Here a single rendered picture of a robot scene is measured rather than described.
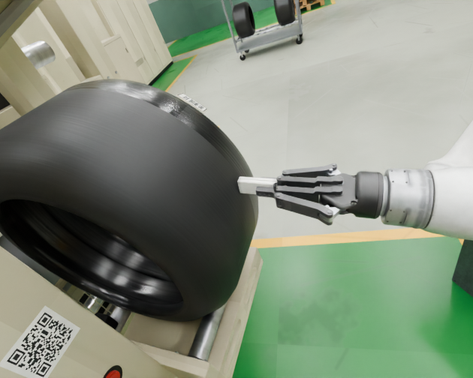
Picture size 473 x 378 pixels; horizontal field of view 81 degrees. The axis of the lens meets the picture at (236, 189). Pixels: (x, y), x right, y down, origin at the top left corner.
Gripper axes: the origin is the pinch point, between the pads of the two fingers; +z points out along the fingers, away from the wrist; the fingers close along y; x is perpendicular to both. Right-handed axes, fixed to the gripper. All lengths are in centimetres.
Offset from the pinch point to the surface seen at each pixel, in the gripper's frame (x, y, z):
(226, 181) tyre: -2.6, 2.3, 4.8
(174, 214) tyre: -6.3, 13.8, 8.1
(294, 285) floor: 123, -46, 5
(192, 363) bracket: 28.3, 24.4, 11.3
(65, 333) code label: 4.5, 30.0, 22.4
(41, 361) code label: 3.8, 34.0, 22.5
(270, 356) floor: 124, -6, 11
